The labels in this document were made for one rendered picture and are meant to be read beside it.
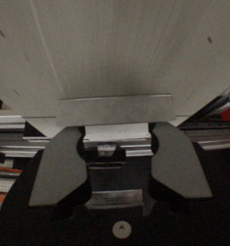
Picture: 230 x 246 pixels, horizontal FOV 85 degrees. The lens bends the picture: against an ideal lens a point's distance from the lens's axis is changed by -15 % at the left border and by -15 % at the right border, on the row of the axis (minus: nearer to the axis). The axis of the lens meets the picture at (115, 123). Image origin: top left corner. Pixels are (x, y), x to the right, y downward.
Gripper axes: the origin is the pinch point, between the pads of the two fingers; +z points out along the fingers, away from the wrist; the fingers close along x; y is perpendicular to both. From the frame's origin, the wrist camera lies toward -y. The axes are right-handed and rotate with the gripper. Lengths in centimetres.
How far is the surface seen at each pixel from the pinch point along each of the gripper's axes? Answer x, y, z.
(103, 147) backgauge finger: -2.6, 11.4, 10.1
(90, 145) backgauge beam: -8.5, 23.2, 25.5
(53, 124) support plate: -7.1, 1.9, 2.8
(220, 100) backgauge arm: 38, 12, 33
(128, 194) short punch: 1.3, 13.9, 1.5
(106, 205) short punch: -2.0, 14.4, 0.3
